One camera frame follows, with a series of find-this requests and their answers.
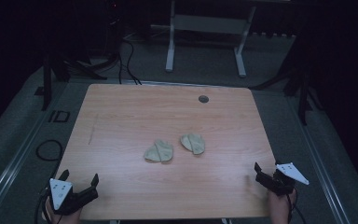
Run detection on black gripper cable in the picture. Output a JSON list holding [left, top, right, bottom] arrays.
[[286, 189, 308, 224], [33, 186, 52, 224]]

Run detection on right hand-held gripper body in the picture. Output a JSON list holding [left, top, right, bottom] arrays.
[[262, 161, 310, 197]]

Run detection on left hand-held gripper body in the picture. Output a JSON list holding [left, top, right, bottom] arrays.
[[47, 178, 99, 217]]

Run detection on white metal stand frame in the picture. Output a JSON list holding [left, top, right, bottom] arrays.
[[164, 0, 257, 78]]

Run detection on black tripod legs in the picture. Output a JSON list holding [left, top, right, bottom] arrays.
[[63, 50, 121, 81]]

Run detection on black metal stand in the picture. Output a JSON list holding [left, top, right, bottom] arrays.
[[250, 59, 324, 126], [33, 50, 73, 112]]

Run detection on person's right hand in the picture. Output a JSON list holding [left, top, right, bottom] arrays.
[[267, 189, 297, 224]]

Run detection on person's left hand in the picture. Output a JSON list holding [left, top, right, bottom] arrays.
[[44, 200, 82, 224]]

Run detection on metal floor rail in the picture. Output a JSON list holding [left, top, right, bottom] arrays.
[[286, 95, 352, 224], [0, 83, 73, 222]]

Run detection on black looped floor cable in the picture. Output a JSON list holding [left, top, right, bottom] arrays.
[[35, 139, 64, 162]]

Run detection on black floor cables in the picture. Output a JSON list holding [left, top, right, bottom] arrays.
[[117, 36, 143, 86]]

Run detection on beige soft piece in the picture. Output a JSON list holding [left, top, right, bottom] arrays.
[[180, 133, 206, 156], [143, 138, 174, 163]]

